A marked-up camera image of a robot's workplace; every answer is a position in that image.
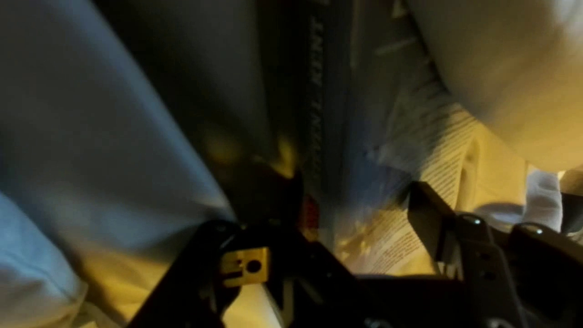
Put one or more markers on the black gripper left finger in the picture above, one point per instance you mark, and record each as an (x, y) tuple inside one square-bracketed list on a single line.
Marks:
[(256, 285)]

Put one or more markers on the plaid bed comforter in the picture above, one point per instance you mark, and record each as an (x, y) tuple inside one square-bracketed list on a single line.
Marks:
[(504, 176)]

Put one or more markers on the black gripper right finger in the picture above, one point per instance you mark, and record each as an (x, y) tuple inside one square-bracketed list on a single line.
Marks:
[(486, 267)]

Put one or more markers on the blue paperback book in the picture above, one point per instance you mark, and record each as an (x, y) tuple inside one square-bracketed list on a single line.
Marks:
[(389, 134)]

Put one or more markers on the crumpled grey cloth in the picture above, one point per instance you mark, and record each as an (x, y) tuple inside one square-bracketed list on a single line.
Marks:
[(92, 121)]

